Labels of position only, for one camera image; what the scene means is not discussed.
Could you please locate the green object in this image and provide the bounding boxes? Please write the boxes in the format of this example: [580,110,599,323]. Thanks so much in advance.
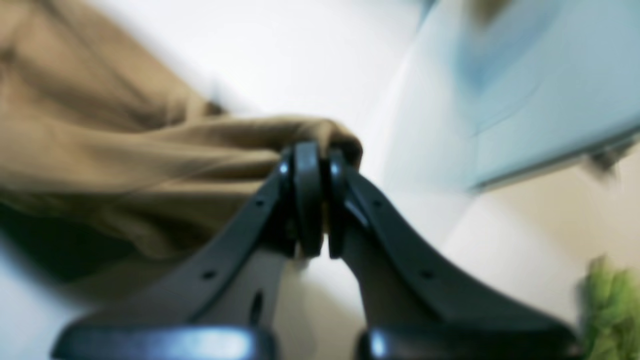
[582,256,640,360]

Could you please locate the brown t-shirt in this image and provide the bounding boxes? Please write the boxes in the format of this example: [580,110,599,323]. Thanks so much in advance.
[0,0,363,282]

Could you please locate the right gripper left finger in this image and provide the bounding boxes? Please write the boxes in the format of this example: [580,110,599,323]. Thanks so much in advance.
[51,142,323,360]

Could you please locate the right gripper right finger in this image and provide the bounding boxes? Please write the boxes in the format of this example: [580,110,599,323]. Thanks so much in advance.
[327,150,583,360]

